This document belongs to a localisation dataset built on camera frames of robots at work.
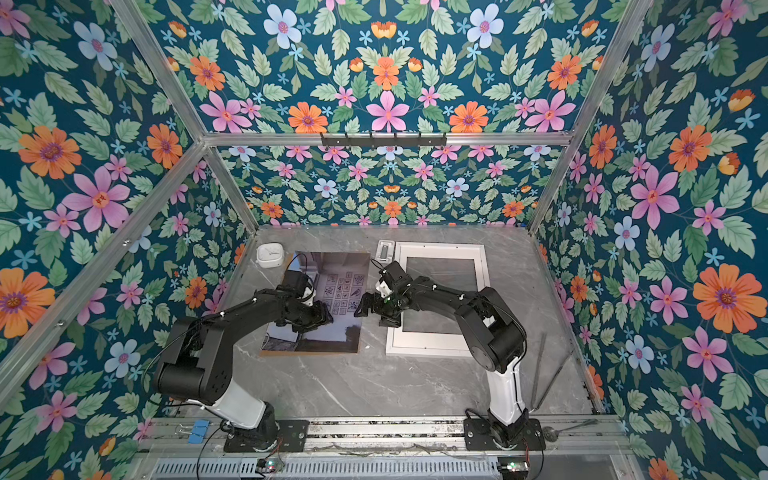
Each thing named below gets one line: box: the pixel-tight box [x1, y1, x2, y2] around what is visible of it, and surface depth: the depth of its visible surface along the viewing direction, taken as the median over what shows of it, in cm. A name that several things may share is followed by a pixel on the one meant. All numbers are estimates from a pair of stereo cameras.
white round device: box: [256, 243, 285, 268], surface depth 110 cm
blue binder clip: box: [188, 419, 210, 444], surface depth 76 cm
